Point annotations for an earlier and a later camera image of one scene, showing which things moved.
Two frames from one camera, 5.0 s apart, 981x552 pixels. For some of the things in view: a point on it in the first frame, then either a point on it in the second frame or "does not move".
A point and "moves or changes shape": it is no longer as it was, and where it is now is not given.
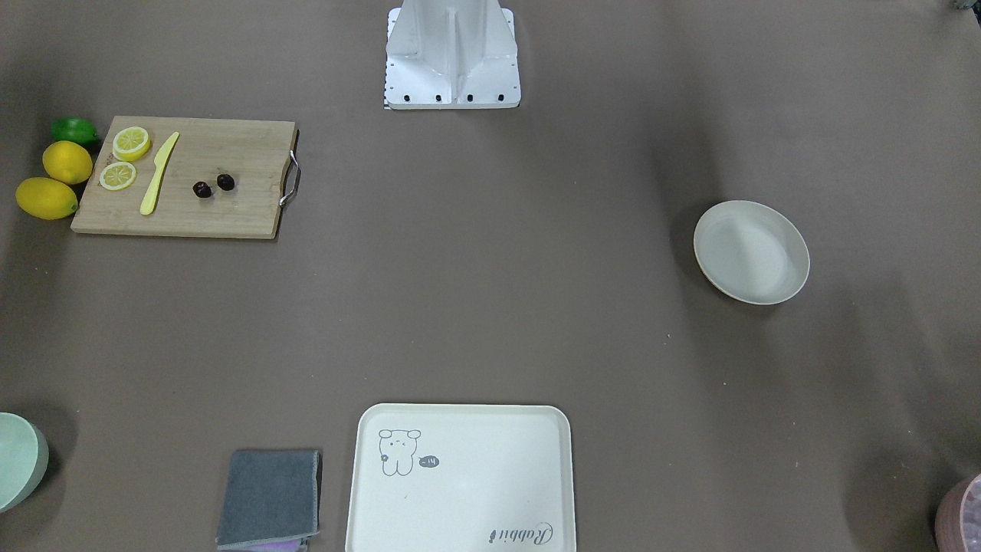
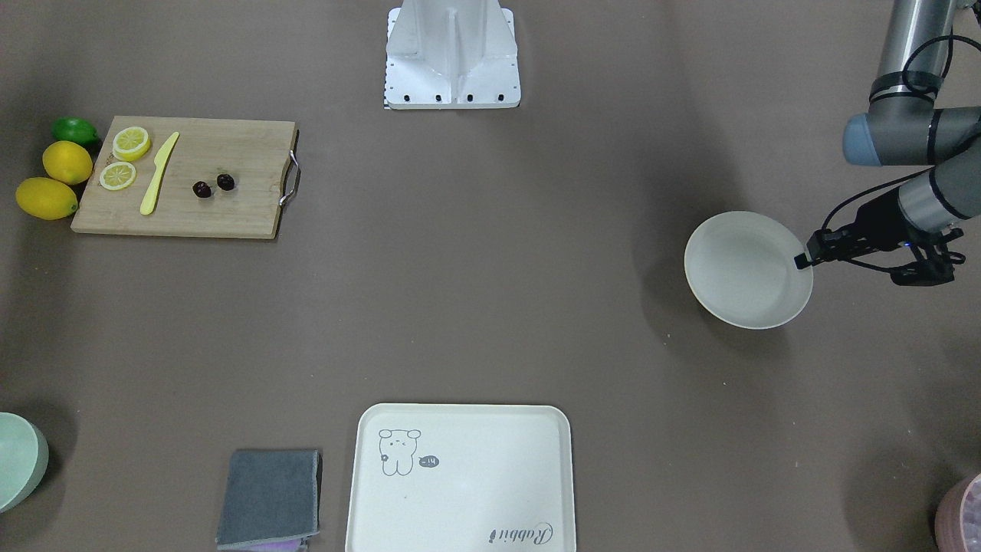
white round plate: [750, 252] moves or changes shape
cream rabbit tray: [462, 478] does not move
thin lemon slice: [118, 175] does not move
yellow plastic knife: [148, 202] does not move
